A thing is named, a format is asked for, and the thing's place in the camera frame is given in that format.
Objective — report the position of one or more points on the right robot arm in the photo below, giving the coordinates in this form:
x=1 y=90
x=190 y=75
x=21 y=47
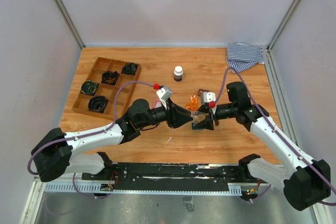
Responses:
x=303 y=180

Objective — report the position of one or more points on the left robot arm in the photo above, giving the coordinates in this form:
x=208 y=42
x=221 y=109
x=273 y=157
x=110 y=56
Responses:
x=59 y=153

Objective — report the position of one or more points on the brown pill box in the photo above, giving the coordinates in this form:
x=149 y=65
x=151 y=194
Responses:
x=200 y=91

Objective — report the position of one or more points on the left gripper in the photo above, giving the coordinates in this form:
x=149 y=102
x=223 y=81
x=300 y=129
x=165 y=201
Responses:
x=176 y=116

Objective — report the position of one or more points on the wooden compartment tray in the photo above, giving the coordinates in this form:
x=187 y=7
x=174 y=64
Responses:
x=98 y=94

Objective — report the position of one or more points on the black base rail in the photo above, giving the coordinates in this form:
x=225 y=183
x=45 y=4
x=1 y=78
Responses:
x=170 y=176

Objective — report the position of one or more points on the teal pill box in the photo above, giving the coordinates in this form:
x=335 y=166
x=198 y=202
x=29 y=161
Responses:
x=195 y=127

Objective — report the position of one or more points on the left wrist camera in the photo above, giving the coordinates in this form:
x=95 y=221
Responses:
x=163 y=95

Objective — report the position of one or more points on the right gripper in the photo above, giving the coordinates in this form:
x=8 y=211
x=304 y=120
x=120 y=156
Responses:
x=208 y=124

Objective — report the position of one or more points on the pink pill organizer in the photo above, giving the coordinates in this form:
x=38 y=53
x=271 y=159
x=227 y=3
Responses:
x=157 y=103

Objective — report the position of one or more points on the clear glass pill bottle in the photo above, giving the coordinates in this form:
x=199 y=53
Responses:
x=198 y=116

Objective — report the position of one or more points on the striped blue cloth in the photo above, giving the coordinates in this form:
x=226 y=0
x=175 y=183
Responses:
x=242 y=57

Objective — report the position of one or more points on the orange pill box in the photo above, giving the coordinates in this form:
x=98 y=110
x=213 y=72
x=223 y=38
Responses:
x=192 y=105

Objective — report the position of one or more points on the white cap pill bottle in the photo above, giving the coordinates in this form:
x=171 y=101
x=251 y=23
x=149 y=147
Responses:
x=178 y=73

